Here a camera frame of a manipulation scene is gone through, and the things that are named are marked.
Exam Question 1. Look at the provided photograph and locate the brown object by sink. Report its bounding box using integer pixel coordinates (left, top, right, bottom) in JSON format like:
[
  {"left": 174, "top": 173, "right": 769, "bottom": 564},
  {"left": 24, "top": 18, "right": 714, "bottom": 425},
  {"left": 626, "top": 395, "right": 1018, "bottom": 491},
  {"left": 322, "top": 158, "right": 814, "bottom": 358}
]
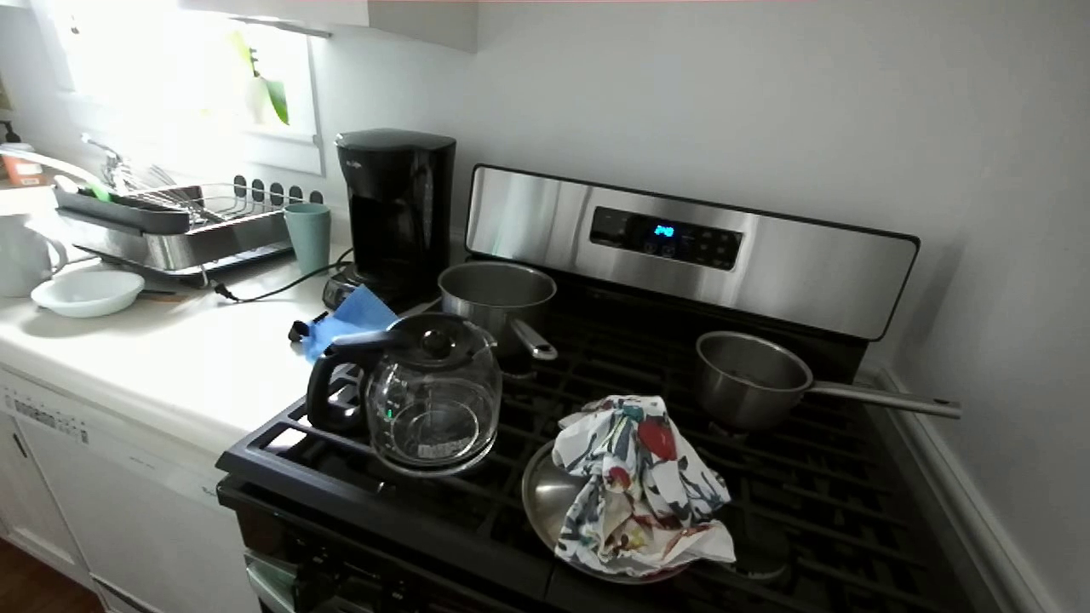
[{"left": 0, "top": 146, "right": 48, "bottom": 191}]

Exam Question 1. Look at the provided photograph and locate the long-handled steel saucepan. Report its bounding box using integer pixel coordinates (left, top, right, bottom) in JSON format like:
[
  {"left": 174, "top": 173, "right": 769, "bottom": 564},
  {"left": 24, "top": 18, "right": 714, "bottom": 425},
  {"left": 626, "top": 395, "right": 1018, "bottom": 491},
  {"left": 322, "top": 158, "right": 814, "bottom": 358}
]
[{"left": 693, "top": 326, "right": 963, "bottom": 436}]

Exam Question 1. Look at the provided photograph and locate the white bowl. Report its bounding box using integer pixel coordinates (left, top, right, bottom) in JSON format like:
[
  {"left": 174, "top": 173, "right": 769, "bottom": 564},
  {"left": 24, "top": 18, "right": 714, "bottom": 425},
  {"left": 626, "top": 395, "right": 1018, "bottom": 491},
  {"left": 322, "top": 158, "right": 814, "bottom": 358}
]
[{"left": 26, "top": 266, "right": 149, "bottom": 324}]

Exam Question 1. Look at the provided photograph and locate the white framed window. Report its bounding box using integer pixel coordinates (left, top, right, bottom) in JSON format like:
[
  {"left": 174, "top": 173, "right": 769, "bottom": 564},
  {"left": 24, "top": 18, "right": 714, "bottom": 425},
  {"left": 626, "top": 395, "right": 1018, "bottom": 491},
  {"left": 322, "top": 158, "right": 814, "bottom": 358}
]
[{"left": 32, "top": 0, "right": 328, "bottom": 173}]

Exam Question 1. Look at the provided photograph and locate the sink faucet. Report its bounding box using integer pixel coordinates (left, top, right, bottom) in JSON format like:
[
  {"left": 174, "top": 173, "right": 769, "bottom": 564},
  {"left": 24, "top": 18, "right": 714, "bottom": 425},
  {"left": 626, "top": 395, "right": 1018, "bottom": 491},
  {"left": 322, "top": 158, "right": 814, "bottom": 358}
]
[{"left": 80, "top": 132, "right": 147, "bottom": 191}]

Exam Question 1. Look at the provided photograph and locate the teal cup beside coffee maker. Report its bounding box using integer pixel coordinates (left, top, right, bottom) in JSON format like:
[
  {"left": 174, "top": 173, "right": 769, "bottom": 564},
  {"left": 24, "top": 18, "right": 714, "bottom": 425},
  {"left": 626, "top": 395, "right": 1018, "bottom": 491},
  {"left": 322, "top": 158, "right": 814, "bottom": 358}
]
[{"left": 281, "top": 200, "right": 334, "bottom": 276}]

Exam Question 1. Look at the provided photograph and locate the black and steel stove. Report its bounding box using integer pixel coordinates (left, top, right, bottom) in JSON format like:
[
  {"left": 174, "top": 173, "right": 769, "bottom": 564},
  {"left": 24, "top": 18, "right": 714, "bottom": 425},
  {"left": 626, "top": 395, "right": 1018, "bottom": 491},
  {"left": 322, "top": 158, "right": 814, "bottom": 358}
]
[{"left": 216, "top": 163, "right": 982, "bottom": 613}]

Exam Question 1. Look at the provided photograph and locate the short-handled steel saucepan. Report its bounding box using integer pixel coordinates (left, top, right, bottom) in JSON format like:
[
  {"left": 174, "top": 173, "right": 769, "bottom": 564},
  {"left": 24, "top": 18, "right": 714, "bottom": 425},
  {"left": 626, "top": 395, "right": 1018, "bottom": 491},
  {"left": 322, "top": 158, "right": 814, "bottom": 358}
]
[{"left": 433, "top": 260, "right": 563, "bottom": 367}]

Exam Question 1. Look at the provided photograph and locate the white pitcher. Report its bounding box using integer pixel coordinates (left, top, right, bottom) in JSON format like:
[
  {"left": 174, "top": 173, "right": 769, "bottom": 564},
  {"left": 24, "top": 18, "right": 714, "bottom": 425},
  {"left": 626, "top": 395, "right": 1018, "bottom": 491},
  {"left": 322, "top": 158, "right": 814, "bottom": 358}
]
[{"left": 0, "top": 213, "right": 71, "bottom": 304}]

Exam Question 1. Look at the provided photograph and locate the blue cloth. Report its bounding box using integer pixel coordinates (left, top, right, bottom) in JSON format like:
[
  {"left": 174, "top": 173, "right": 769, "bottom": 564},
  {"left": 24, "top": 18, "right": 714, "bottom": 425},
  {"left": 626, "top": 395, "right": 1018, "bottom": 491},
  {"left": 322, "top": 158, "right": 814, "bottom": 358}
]
[{"left": 295, "top": 283, "right": 401, "bottom": 364}]

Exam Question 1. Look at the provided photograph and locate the white strip with dark holes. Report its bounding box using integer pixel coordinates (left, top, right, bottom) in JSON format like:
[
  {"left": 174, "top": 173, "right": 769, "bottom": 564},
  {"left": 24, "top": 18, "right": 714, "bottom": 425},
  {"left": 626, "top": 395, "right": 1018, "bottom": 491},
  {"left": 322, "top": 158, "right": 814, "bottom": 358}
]
[{"left": 228, "top": 169, "right": 331, "bottom": 213}]

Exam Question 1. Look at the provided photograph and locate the black power cord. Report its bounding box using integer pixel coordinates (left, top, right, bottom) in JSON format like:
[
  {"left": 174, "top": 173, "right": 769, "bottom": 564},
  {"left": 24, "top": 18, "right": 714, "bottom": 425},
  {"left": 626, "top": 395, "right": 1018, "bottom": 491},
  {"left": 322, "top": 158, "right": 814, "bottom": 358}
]
[{"left": 209, "top": 252, "right": 358, "bottom": 308}]

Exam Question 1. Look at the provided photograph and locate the metal dish rack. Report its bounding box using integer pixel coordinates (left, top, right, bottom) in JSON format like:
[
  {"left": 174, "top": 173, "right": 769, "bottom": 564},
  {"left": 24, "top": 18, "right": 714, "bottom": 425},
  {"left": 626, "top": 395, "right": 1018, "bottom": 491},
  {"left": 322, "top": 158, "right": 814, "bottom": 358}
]
[{"left": 48, "top": 182, "right": 295, "bottom": 283}]

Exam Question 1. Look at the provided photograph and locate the steel frying pan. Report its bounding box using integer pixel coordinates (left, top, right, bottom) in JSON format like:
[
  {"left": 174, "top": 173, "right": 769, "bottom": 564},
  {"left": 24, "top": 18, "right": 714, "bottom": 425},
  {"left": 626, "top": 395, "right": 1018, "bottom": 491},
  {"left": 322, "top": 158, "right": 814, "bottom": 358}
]
[{"left": 519, "top": 436, "right": 742, "bottom": 588}]

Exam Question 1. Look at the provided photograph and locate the black coffee maker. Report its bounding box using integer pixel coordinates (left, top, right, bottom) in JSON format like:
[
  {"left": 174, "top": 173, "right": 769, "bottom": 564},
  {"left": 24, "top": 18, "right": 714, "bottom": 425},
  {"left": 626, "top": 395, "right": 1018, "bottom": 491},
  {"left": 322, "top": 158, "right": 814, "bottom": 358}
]
[{"left": 334, "top": 125, "right": 459, "bottom": 317}]

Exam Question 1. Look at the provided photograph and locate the glass coffee carafe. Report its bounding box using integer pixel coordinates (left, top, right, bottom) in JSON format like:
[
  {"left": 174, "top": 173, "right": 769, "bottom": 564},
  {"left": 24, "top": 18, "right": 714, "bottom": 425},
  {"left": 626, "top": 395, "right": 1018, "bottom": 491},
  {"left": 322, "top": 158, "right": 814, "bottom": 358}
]
[{"left": 303, "top": 311, "right": 507, "bottom": 482}]

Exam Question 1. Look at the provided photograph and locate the patterned kitchen towel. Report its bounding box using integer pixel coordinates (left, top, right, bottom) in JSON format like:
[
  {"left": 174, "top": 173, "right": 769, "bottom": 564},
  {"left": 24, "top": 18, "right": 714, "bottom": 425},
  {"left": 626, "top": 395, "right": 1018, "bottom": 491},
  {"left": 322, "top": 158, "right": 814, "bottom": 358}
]
[{"left": 550, "top": 391, "right": 738, "bottom": 576}]

